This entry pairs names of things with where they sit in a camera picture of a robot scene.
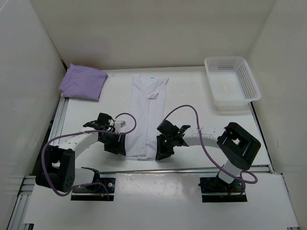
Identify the aluminium table edge rail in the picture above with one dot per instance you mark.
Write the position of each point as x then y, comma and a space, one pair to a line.
25, 191

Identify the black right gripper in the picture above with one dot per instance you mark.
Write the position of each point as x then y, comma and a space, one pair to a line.
161, 153

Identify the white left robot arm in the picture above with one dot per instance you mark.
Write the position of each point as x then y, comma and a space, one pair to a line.
57, 169

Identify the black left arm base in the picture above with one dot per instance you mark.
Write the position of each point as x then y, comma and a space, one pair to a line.
91, 185

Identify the purple t shirt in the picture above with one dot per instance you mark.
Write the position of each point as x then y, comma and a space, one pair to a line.
83, 82

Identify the white cloth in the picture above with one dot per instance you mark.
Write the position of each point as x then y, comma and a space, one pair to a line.
147, 105

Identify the white plastic basket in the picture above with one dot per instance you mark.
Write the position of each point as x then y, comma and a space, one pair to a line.
232, 83

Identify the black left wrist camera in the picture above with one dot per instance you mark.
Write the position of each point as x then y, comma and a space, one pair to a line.
107, 123

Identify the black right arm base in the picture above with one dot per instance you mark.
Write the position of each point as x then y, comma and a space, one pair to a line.
215, 190

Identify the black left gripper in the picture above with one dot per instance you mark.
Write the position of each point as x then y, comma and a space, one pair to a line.
117, 147

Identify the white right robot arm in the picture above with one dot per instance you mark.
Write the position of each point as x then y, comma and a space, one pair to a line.
239, 146

